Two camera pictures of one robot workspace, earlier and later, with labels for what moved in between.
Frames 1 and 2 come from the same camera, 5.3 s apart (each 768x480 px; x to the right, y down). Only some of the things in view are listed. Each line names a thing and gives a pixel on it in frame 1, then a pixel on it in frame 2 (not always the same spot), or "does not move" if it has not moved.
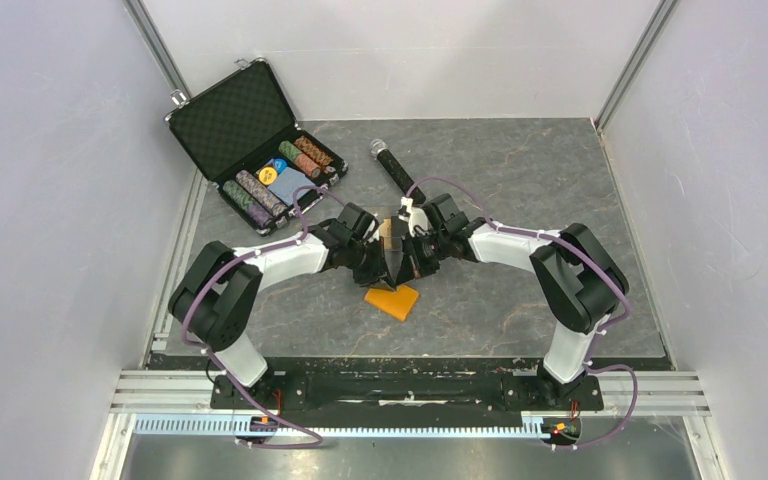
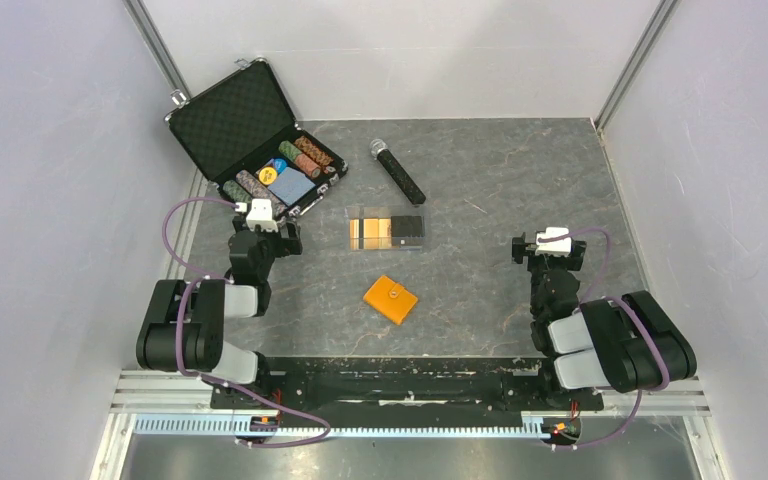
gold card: [385, 231] does not move
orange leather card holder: [397, 303] does not move
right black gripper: [412, 264] to [520, 249]
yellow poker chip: [267, 175] does not move
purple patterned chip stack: [260, 194] does not move
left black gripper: [379, 271] to [286, 246]
